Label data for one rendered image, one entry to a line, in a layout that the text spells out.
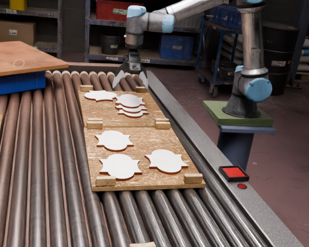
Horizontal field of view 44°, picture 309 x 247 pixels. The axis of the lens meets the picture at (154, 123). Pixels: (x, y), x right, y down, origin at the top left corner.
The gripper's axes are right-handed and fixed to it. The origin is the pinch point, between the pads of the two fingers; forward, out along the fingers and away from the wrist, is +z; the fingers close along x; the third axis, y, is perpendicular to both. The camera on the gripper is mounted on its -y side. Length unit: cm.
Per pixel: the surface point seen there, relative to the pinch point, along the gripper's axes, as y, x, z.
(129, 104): -4.9, 0.3, 4.5
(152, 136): -29.8, -6.6, 7.5
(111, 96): 9.2, 7.6, 6.5
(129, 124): -19.3, 1.4, 7.5
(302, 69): 379, -306, 82
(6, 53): 38, 59, -3
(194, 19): 407, -132, 25
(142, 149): -40.7, -1.6, 7.6
